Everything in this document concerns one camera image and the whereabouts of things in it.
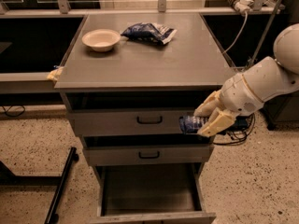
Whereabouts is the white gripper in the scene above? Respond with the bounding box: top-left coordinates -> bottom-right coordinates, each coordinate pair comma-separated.
193,74 -> 263,137

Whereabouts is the blue rxbar snack bar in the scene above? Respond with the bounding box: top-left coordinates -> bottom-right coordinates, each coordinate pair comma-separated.
179,116 -> 208,134

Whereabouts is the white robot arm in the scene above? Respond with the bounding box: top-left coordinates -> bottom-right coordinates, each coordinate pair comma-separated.
193,23 -> 299,137

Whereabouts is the grey middle drawer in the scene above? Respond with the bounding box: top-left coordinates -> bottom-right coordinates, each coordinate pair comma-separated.
83,144 -> 214,166

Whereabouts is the grey drawer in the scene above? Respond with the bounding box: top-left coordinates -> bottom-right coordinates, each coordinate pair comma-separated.
83,144 -> 214,166
67,107 -> 193,137
88,163 -> 216,224

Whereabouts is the grey drawer cabinet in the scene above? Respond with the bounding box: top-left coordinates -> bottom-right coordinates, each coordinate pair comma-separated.
54,12 -> 240,224

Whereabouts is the grey top drawer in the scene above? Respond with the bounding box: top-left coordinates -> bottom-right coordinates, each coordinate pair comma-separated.
67,107 -> 193,137

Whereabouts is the grey bottom drawer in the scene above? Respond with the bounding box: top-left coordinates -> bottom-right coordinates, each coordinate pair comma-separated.
88,163 -> 216,224

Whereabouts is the blue white chip bag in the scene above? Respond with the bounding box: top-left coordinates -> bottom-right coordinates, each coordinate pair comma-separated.
121,22 -> 177,45

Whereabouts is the white power strip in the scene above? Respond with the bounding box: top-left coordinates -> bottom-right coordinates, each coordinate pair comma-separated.
226,0 -> 252,15

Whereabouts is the white bowl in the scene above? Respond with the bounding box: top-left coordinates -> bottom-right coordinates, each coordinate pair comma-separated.
82,29 -> 121,52

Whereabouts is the yellow tape piece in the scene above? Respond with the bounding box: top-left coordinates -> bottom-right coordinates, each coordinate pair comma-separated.
47,66 -> 64,82

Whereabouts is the black floor stand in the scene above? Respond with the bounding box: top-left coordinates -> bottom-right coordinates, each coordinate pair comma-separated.
0,147 -> 79,224

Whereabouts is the black cable bundle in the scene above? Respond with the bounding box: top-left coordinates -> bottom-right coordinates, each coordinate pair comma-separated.
213,112 -> 256,147

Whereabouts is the white cable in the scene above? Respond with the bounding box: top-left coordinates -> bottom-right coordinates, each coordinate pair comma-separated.
221,10 -> 249,55

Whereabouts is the grey metal rail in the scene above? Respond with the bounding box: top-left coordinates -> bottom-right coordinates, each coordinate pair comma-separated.
0,72 -> 57,94

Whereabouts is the black cable on floor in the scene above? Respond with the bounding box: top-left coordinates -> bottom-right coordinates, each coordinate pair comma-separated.
0,105 -> 26,118

